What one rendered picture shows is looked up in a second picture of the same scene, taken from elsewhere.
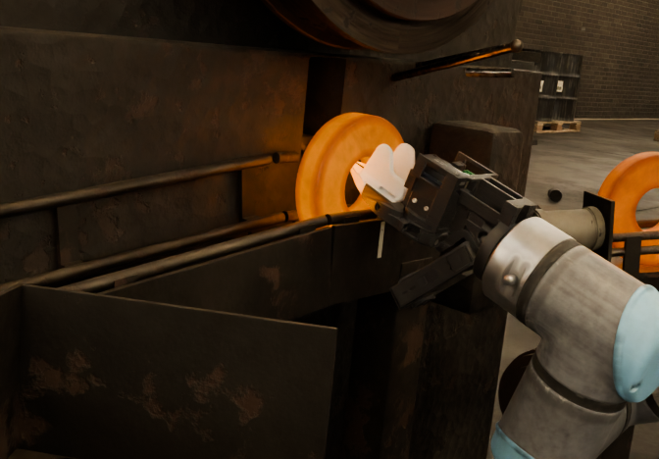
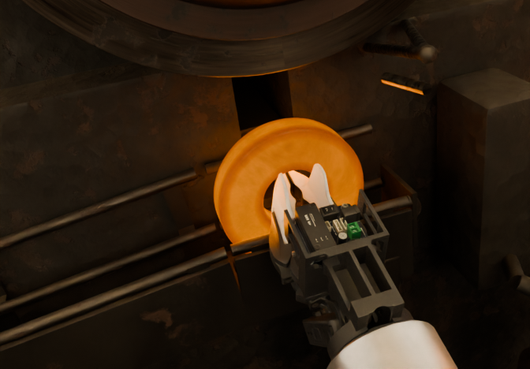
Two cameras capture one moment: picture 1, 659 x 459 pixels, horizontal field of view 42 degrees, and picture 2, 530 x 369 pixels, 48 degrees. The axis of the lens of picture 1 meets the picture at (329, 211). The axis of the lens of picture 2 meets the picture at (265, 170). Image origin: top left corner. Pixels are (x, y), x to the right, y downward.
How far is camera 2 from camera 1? 0.60 m
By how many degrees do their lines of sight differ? 37
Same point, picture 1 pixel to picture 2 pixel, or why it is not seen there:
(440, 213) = (304, 284)
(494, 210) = (347, 303)
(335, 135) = (234, 162)
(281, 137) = (213, 147)
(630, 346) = not seen: outside the picture
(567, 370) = not seen: outside the picture
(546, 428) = not seen: outside the picture
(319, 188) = (223, 217)
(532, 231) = (369, 356)
